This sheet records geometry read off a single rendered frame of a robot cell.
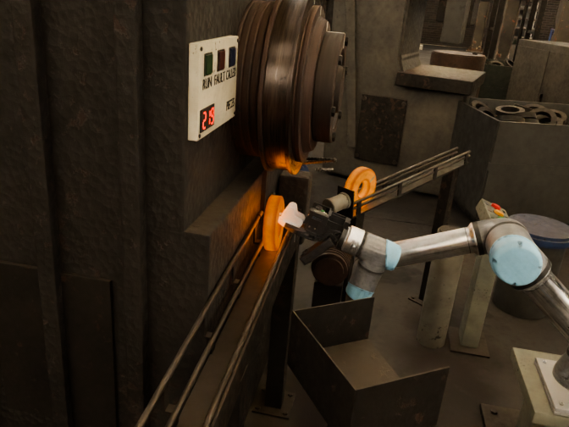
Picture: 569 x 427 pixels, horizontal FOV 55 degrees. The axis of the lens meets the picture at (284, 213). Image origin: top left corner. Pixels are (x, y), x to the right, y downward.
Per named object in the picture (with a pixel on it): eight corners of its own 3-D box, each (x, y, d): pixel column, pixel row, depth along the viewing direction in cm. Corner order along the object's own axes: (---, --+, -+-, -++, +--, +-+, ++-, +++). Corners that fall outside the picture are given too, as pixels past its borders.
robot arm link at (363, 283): (371, 289, 161) (385, 258, 157) (368, 308, 151) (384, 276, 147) (345, 279, 162) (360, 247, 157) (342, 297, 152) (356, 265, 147)
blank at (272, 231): (262, 210, 142) (274, 211, 141) (273, 185, 155) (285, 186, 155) (262, 261, 149) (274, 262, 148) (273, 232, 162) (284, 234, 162)
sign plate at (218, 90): (187, 140, 105) (188, 42, 99) (227, 114, 129) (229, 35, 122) (198, 141, 105) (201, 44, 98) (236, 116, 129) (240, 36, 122)
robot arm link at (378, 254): (390, 279, 146) (403, 252, 143) (352, 263, 147) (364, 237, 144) (391, 266, 154) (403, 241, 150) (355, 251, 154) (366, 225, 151)
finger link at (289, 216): (276, 197, 149) (307, 210, 148) (269, 216, 151) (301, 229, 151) (273, 202, 146) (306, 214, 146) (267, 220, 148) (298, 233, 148)
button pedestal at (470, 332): (450, 355, 227) (482, 218, 204) (446, 324, 249) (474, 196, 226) (490, 362, 225) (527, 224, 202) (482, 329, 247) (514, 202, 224)
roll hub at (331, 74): (307, 152, 136) (318, 34, 125) (322, 129, 161) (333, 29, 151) (329, 155, 135) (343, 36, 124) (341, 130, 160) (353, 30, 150)
